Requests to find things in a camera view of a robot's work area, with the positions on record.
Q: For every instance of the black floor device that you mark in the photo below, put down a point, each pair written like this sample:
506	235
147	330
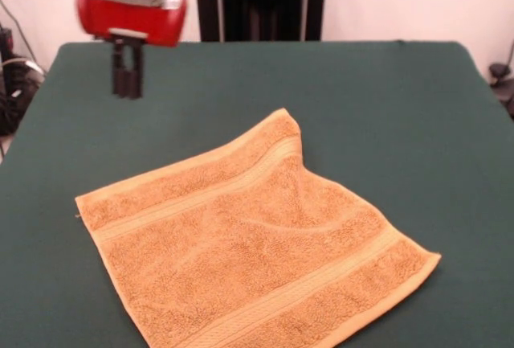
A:
498	70

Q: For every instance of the orange terry towel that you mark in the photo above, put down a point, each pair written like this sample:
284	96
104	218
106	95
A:
241	243

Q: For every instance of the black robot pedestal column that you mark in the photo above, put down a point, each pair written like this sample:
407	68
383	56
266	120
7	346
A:
261	2

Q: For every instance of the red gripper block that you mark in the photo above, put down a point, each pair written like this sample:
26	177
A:
128	18

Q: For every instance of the dark green table cloth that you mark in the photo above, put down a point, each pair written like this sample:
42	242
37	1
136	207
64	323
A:
401	123

